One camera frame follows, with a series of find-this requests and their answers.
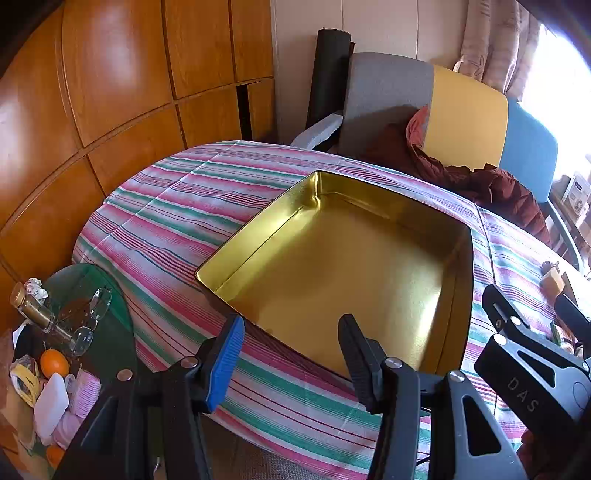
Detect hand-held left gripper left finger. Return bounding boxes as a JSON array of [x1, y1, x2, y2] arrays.
[[53, 314, 245, 480]]

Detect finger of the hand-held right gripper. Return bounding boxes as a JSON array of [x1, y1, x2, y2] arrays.
[[555, 293, 591, 357], [481, 284, 533, 339]]

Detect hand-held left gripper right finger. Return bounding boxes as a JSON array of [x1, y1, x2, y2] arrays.
[[338, 314, 529, 480]]

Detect gold tin box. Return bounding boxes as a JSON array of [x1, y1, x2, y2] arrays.
[[195, 170, 475, 380]]

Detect yellow block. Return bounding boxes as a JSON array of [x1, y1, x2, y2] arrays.
[[542, 268, 566, 294]]

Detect dark red jacket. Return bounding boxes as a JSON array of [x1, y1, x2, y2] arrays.
[[365, 105, 552, 245]]

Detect white box with blue print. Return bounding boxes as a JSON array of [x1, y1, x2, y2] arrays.
[[563, 173, 591, 213]]

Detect eyeglasses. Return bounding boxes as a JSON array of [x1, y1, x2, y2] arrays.
[[69, 286, 114, 356]]

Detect striped tablecloth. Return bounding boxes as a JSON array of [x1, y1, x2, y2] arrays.
[[71, 140, 591, 480]]

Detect green glass side table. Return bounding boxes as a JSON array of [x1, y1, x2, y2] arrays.
[[14, 264, 137, 416]]

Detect white plastic case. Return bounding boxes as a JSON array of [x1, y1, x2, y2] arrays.
[[33, 371, 70, 446]]

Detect glass bottle with gold cap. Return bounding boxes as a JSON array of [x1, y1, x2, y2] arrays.
[[10, 281, 75, 344]]

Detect yellow white crumpled item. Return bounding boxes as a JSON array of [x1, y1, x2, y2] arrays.
[[10, 357, 41, 407]]

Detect crumpled white paper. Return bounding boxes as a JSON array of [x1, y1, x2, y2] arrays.
[[23, 277, 49, 301]]

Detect grey yellow blue bench sofa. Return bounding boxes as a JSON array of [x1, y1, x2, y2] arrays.
[[290, 52, 583, 273]]

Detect pale patterned curtain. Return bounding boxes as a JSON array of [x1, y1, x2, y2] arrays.
[[452, 0, 541, 100]]

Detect black rolled mat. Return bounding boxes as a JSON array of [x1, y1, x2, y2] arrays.
[[305, 28, 356, 130]]

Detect wooden cabinet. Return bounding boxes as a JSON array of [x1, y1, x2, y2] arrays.
[[0, 0, 278, 315]]

